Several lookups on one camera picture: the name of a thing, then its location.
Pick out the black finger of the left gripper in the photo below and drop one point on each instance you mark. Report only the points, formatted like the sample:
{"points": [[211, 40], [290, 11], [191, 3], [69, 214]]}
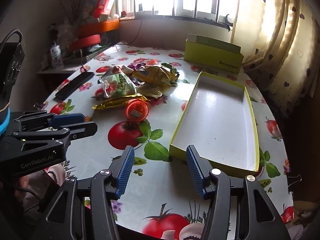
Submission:
{"points": [[79, 131]]}

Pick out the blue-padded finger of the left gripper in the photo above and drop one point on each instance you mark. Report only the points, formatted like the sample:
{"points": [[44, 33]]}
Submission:
{"points": [[68, 119]]}

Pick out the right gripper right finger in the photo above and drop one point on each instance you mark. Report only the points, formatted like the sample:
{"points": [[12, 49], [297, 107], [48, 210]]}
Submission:
{"points": [[255, 215]]}

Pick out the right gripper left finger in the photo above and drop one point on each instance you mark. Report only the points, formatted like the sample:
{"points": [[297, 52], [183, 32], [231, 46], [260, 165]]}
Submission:
{"points": [[82, 209]]}

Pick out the gold snack bar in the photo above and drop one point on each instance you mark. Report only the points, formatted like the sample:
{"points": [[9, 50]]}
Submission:
{"points": [[118, 102]]}

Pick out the green snack bag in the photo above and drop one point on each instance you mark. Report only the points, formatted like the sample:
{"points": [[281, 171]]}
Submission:
{"points": [[115, 84]]}

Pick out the red jelly cup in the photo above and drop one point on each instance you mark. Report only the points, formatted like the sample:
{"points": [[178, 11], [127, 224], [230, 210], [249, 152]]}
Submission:
{"points": [[137, 110]]}

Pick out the purple candy wrapper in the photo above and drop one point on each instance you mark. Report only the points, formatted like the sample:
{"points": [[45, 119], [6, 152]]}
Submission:
{"points": [[136, 66]]}

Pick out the black remote control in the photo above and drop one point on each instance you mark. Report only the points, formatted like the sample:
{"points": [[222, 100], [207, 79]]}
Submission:
{"points": [[73, 85]]}

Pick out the clear sanitizer bottle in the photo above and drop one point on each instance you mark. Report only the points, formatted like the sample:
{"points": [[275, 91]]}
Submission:
{"points": [[56, 56]]}

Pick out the red round tin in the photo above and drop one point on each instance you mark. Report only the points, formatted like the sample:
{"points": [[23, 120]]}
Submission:
{"points": [[84, 42]]}

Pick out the orange box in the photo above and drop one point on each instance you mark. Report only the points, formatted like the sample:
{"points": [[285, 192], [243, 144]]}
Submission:
{"points": [[98, 28]]}

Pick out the yellow snack bag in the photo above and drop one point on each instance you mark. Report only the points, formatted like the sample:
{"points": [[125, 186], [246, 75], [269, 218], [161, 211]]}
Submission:
{"points": [[163, 75]]}

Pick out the floral tomato tablecloth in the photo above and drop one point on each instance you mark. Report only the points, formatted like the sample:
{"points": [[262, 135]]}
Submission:
{"points": [[160, 199]]}

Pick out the yellow-green box tray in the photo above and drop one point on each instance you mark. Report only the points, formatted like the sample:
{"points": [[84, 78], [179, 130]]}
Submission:
{"points": [[219, 121]]}

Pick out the yellow-green box lid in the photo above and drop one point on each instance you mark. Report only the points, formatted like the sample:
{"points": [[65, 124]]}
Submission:
{"points": [[214, 53]]}

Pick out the heart-patterned curtain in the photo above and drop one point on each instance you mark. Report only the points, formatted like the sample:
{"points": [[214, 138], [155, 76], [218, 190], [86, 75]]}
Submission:
{"points": [[279, 40]]}

